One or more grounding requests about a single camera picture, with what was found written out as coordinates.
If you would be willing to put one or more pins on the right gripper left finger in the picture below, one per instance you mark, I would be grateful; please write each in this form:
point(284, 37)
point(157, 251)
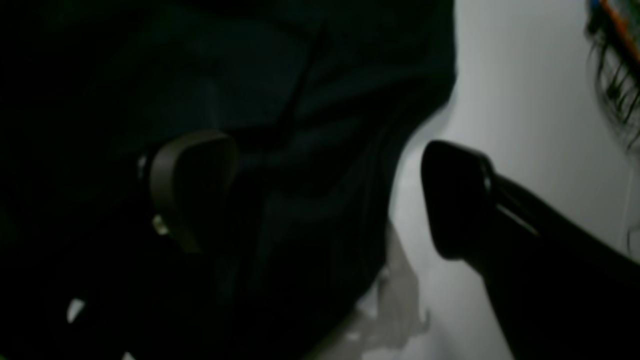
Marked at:
point(186, 180)

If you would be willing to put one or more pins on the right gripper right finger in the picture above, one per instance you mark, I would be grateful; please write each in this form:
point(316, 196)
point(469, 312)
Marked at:
point(558, 293)

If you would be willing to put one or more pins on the black T-shirt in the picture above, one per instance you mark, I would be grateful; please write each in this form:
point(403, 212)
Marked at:
point(320, 96)

